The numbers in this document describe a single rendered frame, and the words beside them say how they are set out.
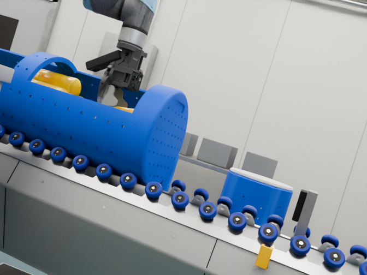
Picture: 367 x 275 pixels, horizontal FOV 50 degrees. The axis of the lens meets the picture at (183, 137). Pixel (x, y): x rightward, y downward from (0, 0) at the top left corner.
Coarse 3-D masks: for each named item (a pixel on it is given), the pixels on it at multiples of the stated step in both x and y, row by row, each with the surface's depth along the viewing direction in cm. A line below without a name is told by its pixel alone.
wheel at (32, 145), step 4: (36, 140) 113; (40, 140) 113; (32, 144) 112; (36, 144) 112; (40, 144) 112; (44, 144) 113; (32, 148) 111; (36, 148) 111; (40, 148) 111; (44, 148) 113; (32, 152) 112; (36, 152) 112
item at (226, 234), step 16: (0, 144) 116; (32, 160) 111; (48, 160) 111; (64, 176) 107; (80, 176) 107; (96, 176) 107; (112, 192) 103; (128, 192) 103; (144, 208) 99; (160, 208) 99; (176, 208) 99; (192, 224) 96; (208, 224) 96; (224, 240) 93; (240, 240) 92; (256, 240) 92; (272, 256) 90; (288, 256) 89; (304, 256) 89; (304, 272) 87; (320, 272) 87; (336, 272) 86
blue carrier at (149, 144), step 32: (32, 64) 114; (64, 64) 127; (0, 96) 113; (32, 96) 110; (64, 96) 107; (96, 96) 134; (128, 96) 128; (160, 96) 103; (32, 128) 112; (64, 128) 107; (96, 128) 103; (128, 128) 100; (160, 128) 104; (96, 160) 108; (128, 160) 102; (160, 160) 111
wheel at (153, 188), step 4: (148, 184) 101; (152, 184) 101; (156, 184) 101; (160, 184) 101; (148, 188) 101; (152, 188) 100; (156, 188) 100; (160, 188) 100; (148, 192) 100; (152, 192) 100; (156, 192) 100; (160, 192) 100; (148, 196) 100; (152, 196) 100; (156, 196) 100
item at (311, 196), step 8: (304, 192) 96; (312, 192) 95; (304, 200) 96; (312, 200) 94; (296, 208) 96; (304, 208) 95; (312, 208) 94; (296, 216) 96; (304, 216) 95; (304, 224) 95; (296, 232) 95; (304, 232) 94
